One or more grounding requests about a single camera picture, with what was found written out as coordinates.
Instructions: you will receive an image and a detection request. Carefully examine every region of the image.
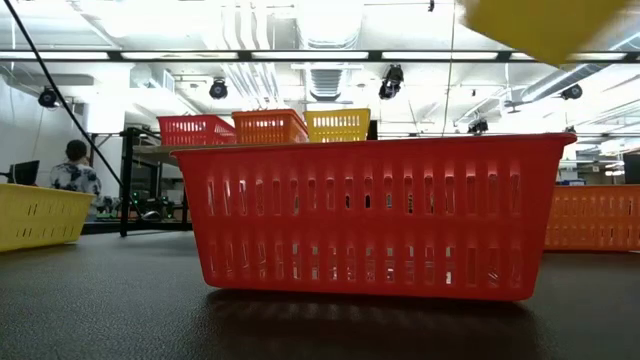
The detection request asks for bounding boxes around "person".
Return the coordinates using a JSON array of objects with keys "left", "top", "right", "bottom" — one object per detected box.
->
[{"left": 48, "top": 139, "right": 104, "bottom": 221}]

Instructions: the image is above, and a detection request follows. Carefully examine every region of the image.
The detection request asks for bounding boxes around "black computer monitor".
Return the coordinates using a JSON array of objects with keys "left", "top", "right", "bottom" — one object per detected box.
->
[{"left": 0, "top": 159, "right": 41, "bottom": 187}]

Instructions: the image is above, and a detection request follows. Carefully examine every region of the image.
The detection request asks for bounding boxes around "thin black cable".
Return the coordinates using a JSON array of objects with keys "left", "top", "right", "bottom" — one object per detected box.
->
[{"left": 1, "top": 0, "right": 126, "bottom": 190}]

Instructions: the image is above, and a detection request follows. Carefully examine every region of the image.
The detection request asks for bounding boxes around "grey ceiling air vent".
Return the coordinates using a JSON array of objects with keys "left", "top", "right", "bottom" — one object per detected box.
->
[{"left": 308, "top": 68, "right": 344, "bottom": 103}]

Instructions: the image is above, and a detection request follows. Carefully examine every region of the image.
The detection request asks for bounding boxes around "orange plastic basket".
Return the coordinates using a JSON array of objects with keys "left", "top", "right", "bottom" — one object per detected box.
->
[
  {"left": 231, "top": 108, "right": 310, "bottom": 146},
  {"left": 543, "top": 183, "right": 640, "bottom": 253}
]

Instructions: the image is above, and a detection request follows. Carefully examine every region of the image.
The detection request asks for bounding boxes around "yellow plastic basket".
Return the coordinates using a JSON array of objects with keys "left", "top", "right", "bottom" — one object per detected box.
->
[
  {"left": 303, "top": 107, "right": 372, "bottom": 144},
  {"left": 0, "top": 182, "right": 97, "bottom": 253},
  {"left": 457, "top": 0, "right": 631, "bottom": 67}
]

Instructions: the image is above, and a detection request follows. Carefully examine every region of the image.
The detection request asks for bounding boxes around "black table mat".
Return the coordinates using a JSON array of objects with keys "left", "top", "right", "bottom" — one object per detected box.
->
[{"left": 0, "top": 229, "right": 640, "bottom": 360}]

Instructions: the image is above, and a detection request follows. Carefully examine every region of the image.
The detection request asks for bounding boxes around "red plastic basket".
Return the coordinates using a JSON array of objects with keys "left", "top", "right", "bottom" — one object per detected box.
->
[
  {"left": 171, "top": 132, "right": 579, "bottom": 303},
  {"left": 156, "top": 114, "right": 237, "bottom": 147}
]

